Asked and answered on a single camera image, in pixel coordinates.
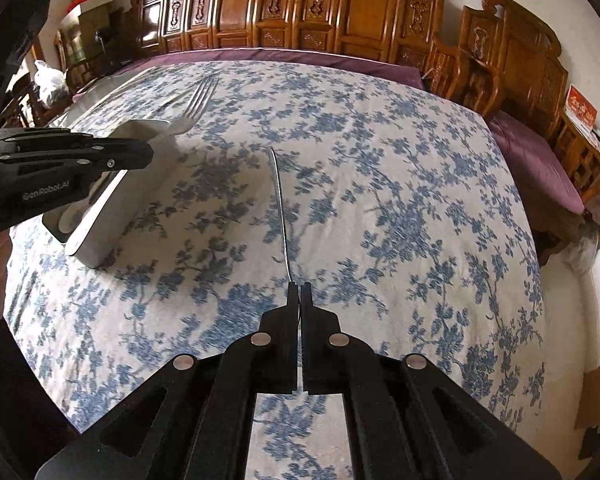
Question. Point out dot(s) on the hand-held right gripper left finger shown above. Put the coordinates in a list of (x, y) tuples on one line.
[(280, 340)]

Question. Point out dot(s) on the dark wooden chair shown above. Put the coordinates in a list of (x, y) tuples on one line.
[(22, 102)]

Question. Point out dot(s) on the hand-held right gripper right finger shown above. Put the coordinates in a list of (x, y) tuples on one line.
[(316, 340)]

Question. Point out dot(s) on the dark cloth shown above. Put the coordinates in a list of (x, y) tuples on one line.
[(10, 60)]

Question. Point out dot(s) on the tall-backed wooden chair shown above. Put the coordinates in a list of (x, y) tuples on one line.
[(77, 55)]

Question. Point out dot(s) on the white rectangular organizer box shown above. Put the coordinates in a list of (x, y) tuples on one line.
[(110, 220)]

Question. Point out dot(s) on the white plastic bag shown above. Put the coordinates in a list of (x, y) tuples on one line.
[(50, 84)]

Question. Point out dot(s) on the person's dark clothing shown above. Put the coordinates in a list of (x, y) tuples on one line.
[(15, 410)]

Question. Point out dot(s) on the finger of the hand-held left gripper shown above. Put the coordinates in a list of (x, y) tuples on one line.
[(45, 136), (125, 155)]

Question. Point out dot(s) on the thin metal utensil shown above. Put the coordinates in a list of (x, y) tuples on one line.
[(281, 210)]

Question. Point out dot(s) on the white and red box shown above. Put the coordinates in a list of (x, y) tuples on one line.
[(85, 10)]

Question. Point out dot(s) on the wooden side table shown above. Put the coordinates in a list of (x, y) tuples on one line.
[(582, 170)]

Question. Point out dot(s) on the metal fork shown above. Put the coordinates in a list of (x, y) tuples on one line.
[(195, 105)]

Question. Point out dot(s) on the long purple seat cushion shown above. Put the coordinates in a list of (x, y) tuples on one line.
[(280, 55)]

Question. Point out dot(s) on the blue floral tablecloth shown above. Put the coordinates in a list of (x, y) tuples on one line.
[(405, 210)]

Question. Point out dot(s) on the carved wooden armchair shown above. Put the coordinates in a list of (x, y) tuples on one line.
[(515, 60)]

